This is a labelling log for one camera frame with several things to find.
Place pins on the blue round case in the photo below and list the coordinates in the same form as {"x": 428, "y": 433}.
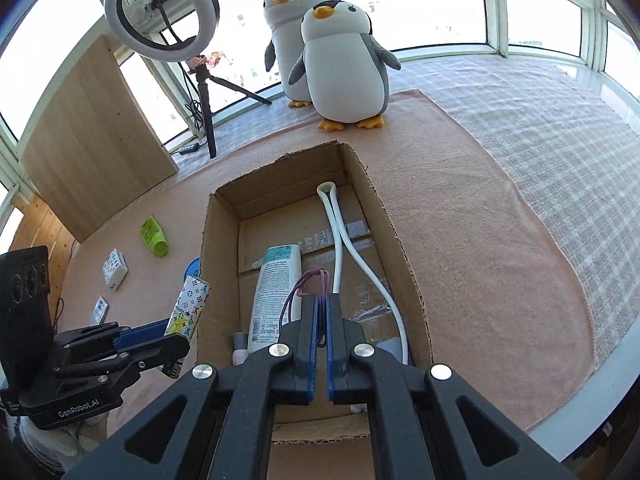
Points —
{"x": 192, "y": 267}

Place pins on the white patterned pouch yellow print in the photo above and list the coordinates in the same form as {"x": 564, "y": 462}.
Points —
{"x": 190, "y": 300}

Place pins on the white bottle with blue cap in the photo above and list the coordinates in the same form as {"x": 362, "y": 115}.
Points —
{"x": 272, "y": 290}

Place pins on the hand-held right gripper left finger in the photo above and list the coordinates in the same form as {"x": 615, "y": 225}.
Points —
{"x": 311, "y": 350}

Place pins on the white window frame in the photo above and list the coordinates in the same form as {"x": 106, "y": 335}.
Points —
{"x": 497, "y": 5}

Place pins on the white packet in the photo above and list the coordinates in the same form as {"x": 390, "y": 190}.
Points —
{"x": 100, "y": 310}

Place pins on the small penguin plush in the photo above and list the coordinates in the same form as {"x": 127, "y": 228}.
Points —
{"x": 345, "y": 70}

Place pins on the white plastic shoehorn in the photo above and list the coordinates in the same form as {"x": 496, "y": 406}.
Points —
{"x": 340, "y": 255}

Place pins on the pine wood panel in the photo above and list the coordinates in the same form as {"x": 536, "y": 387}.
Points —
{"x": 40, "y": 225}

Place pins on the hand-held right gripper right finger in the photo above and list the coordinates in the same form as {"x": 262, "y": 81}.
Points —
{"x": 331, "y": 355}

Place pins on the white printed tissue pack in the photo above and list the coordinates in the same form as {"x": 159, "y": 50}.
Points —
{"x": 115, "y": 267}

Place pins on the small white bottle grey cap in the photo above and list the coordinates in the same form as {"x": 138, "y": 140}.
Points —
{"x": 240, "y": 347}

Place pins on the large penguin plush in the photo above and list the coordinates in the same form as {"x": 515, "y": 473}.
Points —
{"x": 285, "y": 45}

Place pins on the white checked cloth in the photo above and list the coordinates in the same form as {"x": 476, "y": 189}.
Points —
{"x": 525, "y": 125}

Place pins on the brown cardboard box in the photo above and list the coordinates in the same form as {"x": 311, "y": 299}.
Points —
{"x": 222, "y": 260}

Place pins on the light wooden board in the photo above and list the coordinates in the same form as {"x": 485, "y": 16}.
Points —
{"x": 95, "y": 150}

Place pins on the black inline remote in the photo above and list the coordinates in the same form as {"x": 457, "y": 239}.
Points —
{"x": 190, "y": 148}

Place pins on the white fuzzy cloth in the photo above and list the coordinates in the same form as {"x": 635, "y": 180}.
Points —
{"x": 60, "y": 447}

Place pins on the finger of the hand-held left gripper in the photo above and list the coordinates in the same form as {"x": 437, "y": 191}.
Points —
{"x": 145, "y": 332}
{"x": 160, "y": 350}

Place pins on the green tube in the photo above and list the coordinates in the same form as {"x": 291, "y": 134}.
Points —
{"x": 152, "y": 235}

